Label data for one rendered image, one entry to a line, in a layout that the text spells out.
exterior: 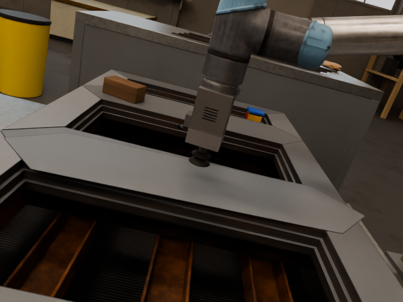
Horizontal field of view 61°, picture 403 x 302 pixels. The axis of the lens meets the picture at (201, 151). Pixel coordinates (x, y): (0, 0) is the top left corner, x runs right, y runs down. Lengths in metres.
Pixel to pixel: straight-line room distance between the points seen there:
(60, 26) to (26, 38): 3.58
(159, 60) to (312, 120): 0.70
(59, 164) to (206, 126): 0.27
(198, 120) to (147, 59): 0.90
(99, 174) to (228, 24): 0.34
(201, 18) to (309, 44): 8.20
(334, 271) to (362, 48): 0.42
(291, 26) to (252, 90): 0.91
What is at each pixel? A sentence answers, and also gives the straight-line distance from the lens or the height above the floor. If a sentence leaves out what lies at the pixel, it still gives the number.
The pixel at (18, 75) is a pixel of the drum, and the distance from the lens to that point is 3.63.
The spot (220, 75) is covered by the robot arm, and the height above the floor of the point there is 1.08.
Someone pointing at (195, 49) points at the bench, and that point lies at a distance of 1.44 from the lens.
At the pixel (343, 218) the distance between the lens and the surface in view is 0.76.
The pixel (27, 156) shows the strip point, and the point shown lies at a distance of 0.68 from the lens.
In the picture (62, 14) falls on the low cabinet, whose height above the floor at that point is 0.48.
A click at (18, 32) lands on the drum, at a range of 3.53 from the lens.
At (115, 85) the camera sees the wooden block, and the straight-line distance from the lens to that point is 1.09.
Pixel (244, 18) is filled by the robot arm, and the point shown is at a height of 1.18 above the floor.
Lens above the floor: 1.18
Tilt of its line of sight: 22 degrees down
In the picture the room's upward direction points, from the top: 15 degrees clockwise
